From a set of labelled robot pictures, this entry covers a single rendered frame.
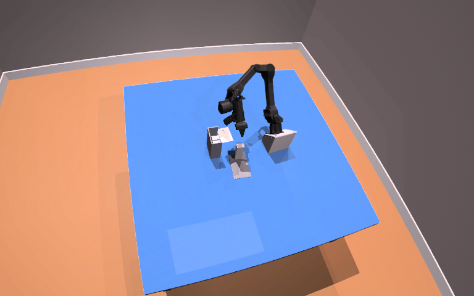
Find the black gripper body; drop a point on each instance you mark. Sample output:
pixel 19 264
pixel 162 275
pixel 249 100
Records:
pixel 240 119

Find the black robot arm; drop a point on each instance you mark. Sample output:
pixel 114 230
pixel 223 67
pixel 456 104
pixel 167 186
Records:
pixel 233 99

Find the dark grey open bin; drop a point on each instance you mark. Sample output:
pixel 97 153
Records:
pixel 214 149

